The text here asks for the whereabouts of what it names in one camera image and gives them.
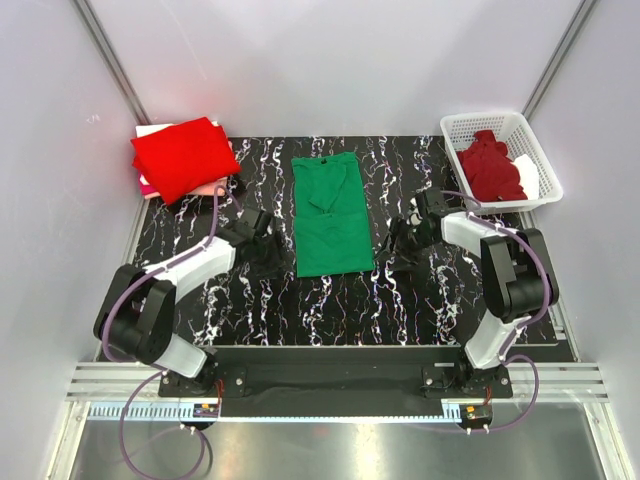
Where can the dark red t shirt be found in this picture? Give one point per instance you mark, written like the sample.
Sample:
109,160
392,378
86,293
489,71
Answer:
490,173

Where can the black marble pattern mat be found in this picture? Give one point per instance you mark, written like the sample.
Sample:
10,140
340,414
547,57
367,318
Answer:
438,302

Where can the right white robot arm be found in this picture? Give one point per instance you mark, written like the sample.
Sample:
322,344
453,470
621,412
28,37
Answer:
518,279

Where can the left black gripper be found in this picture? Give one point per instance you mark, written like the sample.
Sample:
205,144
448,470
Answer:
267,271

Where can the green t shirt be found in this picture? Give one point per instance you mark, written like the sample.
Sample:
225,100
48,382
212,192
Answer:
331,225

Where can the white cloth in basket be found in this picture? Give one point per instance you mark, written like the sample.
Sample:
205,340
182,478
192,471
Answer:
529,176

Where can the folded magenta t shirt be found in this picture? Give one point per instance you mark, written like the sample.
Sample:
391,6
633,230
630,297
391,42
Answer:
147,190

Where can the right aluminium corner post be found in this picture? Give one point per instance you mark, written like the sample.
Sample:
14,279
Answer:
567,41

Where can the folded red t shirt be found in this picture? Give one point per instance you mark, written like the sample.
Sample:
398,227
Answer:
179,159

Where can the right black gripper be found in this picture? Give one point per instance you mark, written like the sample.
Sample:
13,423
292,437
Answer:
403,263

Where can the aluminium frame rail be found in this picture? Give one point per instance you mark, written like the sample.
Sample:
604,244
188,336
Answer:
133,394

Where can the folded pink t shirt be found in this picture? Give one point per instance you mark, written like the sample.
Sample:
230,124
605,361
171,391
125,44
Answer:
216,188

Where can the left aluminium corner post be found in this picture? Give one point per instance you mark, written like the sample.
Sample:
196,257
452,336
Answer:
107,52

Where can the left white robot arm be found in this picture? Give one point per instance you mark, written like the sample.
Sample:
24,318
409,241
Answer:
137,315

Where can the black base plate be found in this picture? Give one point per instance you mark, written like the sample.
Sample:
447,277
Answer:
434,371

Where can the aluminium corner post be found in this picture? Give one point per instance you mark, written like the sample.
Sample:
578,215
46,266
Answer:
567,41
107,52

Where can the folded white t shirt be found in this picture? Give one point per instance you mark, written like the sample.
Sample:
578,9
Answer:
147,130

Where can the white plastic basket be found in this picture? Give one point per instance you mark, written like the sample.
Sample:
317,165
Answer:
513,129

